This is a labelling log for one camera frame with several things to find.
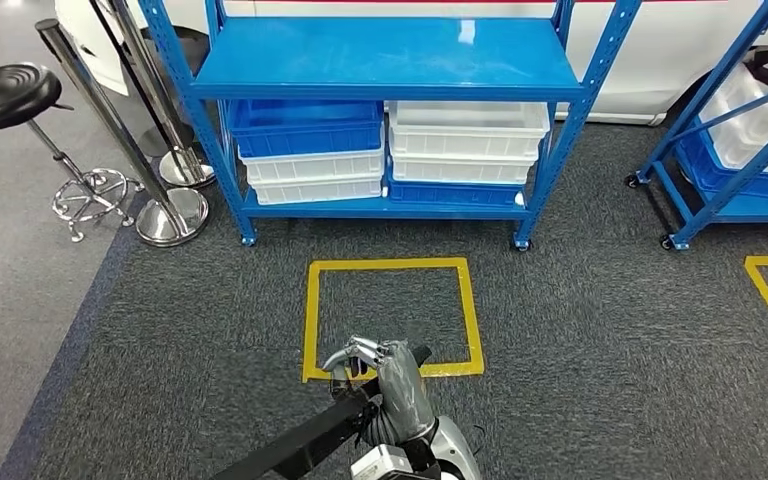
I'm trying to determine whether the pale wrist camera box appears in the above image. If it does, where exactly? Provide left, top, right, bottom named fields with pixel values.
left=349, top=443, right=442, bottom=480

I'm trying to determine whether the black stool with chrome base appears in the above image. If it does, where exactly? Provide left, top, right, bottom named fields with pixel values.
left=0, top=61, right=145, bottom=244

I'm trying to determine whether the chrome stanchion post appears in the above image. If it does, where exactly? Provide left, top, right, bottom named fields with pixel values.
left=34, top=18, right=211, bottom=249
left=89, top=0, right=217, bottom=190

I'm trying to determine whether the blue plastic bin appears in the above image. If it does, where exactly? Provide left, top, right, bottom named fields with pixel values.
left=385, top=168, right=528, bottom=207
left=675, top=129, right=768, bottom=203
left=228, top=99, right=385, bottom=159

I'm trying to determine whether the blue metal shelf rack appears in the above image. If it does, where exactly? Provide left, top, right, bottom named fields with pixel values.
left=624, top=0, right=768, bottom=252
left=135, top=0, right=644, bottom=252

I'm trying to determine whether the black plastic frame part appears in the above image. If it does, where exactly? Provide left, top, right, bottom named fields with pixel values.
left=208, top=344, right=433, bottom=480

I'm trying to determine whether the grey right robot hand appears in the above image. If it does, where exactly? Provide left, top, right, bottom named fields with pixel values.
left=320, top=334, right=438, bottom=446

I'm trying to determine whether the white plastic bin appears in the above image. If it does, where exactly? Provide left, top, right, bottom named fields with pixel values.
left=251, top=175, right=385, bottom=206
left=387, top=100, right=551, bottom=160
left=390, top=153, right=539, bottom=186
left=698, top=62, right=768, bottom=177
left=238, top=146, right=386, bottom=185

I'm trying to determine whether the white car with red stripe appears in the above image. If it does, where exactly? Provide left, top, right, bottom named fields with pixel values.
left=52, top=0, right=768, bottom=127

